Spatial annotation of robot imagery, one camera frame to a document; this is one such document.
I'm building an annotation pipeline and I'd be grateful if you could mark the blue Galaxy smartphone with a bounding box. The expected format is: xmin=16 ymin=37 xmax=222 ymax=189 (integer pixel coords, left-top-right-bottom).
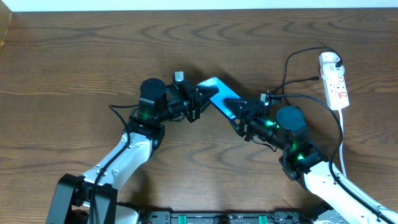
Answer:
xmin=198 ymin=77 xmax=240 ymax=121

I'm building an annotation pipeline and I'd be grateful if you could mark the black USB charging cable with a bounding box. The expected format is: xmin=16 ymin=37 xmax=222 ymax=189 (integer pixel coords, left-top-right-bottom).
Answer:
xmin=270 ymin=46 xmax=343 ymax=106

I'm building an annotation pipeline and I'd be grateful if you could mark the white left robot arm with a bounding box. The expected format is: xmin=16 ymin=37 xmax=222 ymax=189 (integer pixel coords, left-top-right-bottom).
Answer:
xmin=46 ymin=78 xmax=218 ymax=223

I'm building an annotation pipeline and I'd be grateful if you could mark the white USB charger adapter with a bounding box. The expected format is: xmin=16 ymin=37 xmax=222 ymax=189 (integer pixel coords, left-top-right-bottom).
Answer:
xmin=319 ymin=52 xmax=345 ymax=80

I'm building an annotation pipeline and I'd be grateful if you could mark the white power strip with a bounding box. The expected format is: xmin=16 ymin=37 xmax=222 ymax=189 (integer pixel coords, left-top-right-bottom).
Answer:
xmin=319 ymin=52 xmax=351 ymax=111

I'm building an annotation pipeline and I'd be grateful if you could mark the white power strip cord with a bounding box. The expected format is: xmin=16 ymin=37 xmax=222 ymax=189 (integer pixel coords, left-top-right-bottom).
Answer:
xmin=338 ymin=108 xmax=348 ymax=178

